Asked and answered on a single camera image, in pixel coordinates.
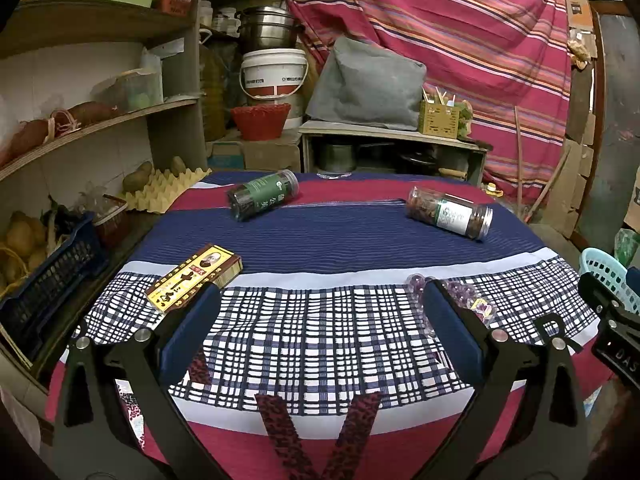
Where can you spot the small metal pot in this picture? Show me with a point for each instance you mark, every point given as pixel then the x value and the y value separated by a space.
pixel 337 157

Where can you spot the grey cushion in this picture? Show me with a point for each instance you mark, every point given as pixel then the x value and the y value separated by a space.
pixel 367 85

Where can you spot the green label jar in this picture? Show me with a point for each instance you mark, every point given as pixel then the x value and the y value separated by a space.
pixel 262 195

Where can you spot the white label jar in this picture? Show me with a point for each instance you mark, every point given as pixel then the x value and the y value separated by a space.
pixel 450 212

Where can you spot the brown cardboard box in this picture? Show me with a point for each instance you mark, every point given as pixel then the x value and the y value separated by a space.
pixel 265 155

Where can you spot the red woven basket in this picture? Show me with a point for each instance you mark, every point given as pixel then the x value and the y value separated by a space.
pixel 260 122

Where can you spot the small potato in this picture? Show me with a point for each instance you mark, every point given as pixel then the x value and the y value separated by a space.
pixel 178 166

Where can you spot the thick wooden stick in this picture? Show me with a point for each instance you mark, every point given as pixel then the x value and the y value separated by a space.
pixel 550 185

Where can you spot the large potato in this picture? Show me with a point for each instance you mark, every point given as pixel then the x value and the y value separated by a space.
pixel 137 177

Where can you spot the sweet potato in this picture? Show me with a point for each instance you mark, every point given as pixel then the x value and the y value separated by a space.
pixel 92 113
pixel 30 137

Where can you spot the grey door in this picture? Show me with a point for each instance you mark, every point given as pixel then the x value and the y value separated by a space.
pixel 612 120

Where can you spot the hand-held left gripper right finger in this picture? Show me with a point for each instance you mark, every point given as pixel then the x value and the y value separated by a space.
pixel 452 330

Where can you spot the green plastic bag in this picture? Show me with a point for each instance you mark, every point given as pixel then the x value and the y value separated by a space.
pixel 627 247

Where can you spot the purple clear blister pack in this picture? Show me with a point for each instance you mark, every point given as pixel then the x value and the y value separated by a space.
pixel 472 300

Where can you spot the light blue plastic basket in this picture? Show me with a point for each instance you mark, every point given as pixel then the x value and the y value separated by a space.
pixel 602 265

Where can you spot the wooden shelf unit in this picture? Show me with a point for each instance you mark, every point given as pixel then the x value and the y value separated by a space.
pixel 100 30

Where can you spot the cardboard box with dark label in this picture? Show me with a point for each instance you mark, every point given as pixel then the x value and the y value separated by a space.
pixel 634 197

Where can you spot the yellow egg tray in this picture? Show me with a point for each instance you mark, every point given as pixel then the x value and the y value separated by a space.
pixel 167 192

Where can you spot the grey low cabinet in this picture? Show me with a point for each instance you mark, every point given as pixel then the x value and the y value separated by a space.
pixel 390 132

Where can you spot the yellow printed box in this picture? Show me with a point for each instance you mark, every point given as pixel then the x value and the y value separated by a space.
pixel 195 272

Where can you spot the white bucket red label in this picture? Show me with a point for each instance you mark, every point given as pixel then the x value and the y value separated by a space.
pixel 272 75

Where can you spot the red striped hanging cloth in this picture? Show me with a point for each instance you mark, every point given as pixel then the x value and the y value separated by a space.
pixel 450 30

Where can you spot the clear plastic container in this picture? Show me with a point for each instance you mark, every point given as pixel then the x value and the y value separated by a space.
pixel 137 91

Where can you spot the thin wooden stick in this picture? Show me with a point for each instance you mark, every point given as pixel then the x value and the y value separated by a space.
pixel 520 160

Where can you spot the stainless steel pot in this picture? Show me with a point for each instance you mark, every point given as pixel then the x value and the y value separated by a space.
pixel 270 30

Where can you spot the yellow fruits in net bag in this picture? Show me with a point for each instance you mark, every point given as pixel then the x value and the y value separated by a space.
pixel 22 240

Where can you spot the cooking oil bottle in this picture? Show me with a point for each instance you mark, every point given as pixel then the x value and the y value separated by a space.
pixel 212 85

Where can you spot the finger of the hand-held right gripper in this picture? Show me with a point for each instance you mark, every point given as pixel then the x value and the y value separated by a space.
pixel 597 292

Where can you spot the dark blue plastic crate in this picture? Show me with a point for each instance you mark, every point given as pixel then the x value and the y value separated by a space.
pixel 55 280

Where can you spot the yellow utensil holder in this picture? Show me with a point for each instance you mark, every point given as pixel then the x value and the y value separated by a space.
pixel 439 121

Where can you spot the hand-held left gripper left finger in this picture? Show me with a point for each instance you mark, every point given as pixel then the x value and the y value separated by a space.
pixel 192 325

